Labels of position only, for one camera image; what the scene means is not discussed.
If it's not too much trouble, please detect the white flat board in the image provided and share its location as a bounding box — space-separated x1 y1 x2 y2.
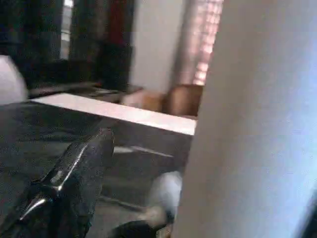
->
29 92 198 136

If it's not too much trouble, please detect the white plastic table leg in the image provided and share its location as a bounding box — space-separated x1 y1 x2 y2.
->
173 0 317 238

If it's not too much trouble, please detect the brown cardboard box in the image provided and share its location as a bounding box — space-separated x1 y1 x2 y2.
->
162 83 205 117

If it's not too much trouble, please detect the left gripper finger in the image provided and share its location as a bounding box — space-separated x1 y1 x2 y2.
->
0 128 116 238

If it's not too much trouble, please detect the grey pillow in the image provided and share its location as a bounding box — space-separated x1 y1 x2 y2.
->
0 55 27 105

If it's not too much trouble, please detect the pinkish window curtain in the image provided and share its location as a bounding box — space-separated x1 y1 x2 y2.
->
172 0 225 86

